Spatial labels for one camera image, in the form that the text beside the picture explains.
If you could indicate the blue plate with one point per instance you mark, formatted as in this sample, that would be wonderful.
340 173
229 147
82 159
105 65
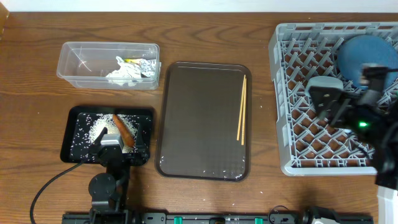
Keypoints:
364 50

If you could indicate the green snack wrapper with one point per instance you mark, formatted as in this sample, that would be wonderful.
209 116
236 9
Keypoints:
147 67

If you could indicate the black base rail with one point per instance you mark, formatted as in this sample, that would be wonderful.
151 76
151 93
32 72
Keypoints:
161 218

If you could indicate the light blue bowl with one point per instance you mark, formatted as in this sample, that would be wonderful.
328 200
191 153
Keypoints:
323 81

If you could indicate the wooden chopstick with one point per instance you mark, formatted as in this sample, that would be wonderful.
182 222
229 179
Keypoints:
241 107
244 112

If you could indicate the grey dishwasher rack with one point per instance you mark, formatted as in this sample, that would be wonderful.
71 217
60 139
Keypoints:
307 144

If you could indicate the black waste tray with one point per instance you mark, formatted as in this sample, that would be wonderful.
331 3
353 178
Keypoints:
112 111

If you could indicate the white rice pile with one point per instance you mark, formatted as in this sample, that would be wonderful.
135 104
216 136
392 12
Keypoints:
84 127

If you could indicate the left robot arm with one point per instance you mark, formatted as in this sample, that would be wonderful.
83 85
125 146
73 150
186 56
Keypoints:
108 190

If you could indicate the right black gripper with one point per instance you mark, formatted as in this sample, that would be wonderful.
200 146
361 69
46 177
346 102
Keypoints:
336 101

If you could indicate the clear plastic bin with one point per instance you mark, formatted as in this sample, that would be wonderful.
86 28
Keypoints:
86 64

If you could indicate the orange carrot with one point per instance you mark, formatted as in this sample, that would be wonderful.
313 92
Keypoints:
124 132

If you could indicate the dark brown serving tray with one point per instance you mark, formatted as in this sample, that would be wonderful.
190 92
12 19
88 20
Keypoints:
202 135

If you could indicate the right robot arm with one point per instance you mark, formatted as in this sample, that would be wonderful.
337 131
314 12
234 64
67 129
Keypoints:
359 113

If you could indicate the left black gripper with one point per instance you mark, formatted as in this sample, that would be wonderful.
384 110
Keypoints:
143 150

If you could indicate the white tissue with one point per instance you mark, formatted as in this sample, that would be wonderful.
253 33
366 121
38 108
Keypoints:
128 73

